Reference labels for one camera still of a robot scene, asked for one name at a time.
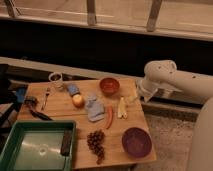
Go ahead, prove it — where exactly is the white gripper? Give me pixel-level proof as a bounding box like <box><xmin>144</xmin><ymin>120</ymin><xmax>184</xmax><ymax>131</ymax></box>
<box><xmin>126</xmin><ymin>78</ymin><xmax>158</xmax><ymax>103</ymax></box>

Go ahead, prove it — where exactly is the black dish brush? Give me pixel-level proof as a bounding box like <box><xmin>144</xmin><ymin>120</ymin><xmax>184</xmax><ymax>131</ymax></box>
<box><xmin>24</xmin><ymin>96</ymin><xmax>51</xmax><ymax>121</ymax></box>

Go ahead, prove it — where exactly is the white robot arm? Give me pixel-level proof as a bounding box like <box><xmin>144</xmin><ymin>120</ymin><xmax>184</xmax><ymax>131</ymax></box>
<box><xmin>135</xmin><ymin>60</ymin><xmax>213</xmax><ymax>171</ymax></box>

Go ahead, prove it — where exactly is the red bowl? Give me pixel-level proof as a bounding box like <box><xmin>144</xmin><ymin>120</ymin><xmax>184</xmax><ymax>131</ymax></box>
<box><xmin>99</xmin><ymin>77</ymin><xmax>120</xmax><ymax>96</ymax></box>

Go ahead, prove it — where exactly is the yellow banana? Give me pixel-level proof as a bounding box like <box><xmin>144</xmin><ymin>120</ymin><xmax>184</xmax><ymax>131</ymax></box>
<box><xmin>117</xmin><ymin>97</ymin><xmax>127</xmax><ymax>119</ymax></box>

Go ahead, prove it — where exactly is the wooden cutting board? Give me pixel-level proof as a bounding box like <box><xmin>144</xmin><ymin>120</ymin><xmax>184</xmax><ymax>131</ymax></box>
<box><xmin>26</xmin><ymin>78</ymin><xmax>156</xmax><ymax>169</ymax></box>

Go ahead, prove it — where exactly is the blue folded cloth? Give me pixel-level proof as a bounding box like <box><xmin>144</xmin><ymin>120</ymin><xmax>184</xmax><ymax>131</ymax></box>
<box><xmin>85</xmin><ymin>94</ymin><xmax>105</xmax><ymax>122</ymax></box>

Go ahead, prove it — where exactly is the bunch of dark grapes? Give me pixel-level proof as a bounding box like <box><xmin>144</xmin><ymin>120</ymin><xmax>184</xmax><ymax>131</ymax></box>
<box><xmin>87</xmin><ymin>130</ymin><xmax>105</xmax><ymax>164</ymax></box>

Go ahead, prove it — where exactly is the blue can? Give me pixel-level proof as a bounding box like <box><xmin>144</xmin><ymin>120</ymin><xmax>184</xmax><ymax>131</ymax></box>
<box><xmin>67</xmin><ymin>84</ymin><xmax>80</xmax><ymax>96</ymax></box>

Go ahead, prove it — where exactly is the clear glass cup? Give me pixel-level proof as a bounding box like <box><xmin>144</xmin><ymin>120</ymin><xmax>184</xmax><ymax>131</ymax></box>
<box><xmin>48</xmin><ymin>72</ymin><xmax>63</xmax><ymax>89</ymax></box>

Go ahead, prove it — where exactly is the dark sponge block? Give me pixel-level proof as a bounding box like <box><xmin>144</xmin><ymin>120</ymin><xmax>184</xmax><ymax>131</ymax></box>
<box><xmin>60</xmin><ymin>130</ymin><xmax>72</xmax><ymax>156</ymax></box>

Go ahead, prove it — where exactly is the metal fork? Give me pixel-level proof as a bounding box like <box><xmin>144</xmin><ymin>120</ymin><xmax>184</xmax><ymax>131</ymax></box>
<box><xmin>41</xmin><ymin>87</ymin><xmax>51</xmax><ymax>111</ymax></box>

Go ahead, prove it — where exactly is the green plastic tray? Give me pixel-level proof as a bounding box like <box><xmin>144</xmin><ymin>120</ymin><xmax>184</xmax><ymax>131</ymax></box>
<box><xmin>0</xmin><ymin>121</ymin><xmax>76</xmax><ymax>171</ymax></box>

